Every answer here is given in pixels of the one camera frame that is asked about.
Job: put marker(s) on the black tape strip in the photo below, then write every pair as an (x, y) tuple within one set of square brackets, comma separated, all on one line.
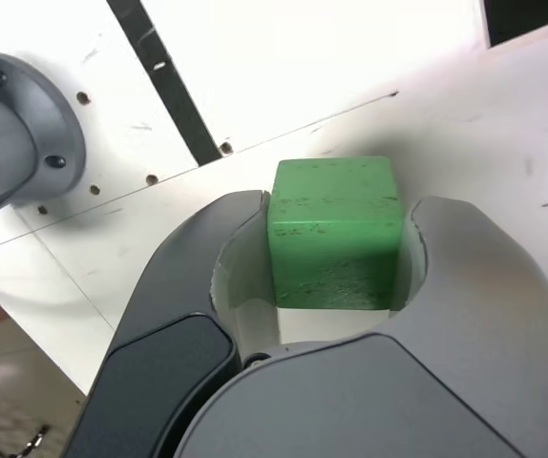
[(169, 86)]

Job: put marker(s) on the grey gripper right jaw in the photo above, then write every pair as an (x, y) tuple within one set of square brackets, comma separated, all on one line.
[(446, 358)]

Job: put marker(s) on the green cube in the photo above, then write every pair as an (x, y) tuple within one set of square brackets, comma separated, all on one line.
[(331, 229)]

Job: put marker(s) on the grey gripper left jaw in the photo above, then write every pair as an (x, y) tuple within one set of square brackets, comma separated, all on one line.
[(169, 310)]

